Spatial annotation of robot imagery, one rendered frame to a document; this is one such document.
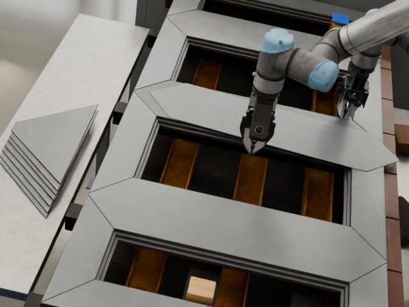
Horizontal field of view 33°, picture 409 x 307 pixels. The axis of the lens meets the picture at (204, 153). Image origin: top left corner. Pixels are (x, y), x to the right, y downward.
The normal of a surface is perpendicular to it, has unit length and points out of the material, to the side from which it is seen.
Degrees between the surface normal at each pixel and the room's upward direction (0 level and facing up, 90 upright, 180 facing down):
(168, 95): 0
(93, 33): 0
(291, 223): 0
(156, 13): 90
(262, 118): 32
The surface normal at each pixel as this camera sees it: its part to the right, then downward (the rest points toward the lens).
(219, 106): 0.14, -0.74
